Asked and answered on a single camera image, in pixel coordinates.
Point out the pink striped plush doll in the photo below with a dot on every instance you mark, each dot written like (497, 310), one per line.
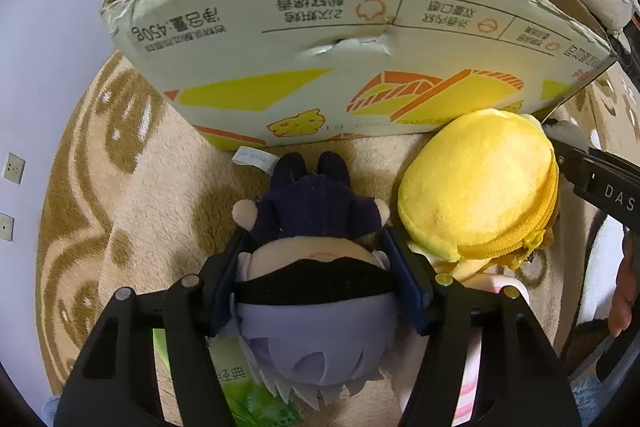
(472, 347)

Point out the beige rug with brown pattern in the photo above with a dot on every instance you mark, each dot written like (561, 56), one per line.
(150, 207)

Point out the white wall socket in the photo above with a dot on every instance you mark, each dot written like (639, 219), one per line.
(5, 227)
(13, 168)

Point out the green tissue packet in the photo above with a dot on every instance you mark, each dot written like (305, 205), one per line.
(240, 382)

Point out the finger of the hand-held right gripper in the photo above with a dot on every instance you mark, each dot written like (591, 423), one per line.
(567, 154)

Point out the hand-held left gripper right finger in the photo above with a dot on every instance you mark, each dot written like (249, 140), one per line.
(406, 279)

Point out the yellow plush zipper pouch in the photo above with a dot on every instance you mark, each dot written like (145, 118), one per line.
(480, 187)

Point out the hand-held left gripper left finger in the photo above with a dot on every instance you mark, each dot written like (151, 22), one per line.
(226, 272)

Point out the person's right hand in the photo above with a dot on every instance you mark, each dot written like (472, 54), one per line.
(625, 297)

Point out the blindfolded plush doll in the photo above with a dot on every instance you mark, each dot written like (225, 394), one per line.
(312, 302)

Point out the printed cardboard box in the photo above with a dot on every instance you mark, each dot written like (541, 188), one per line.
(350, 52)

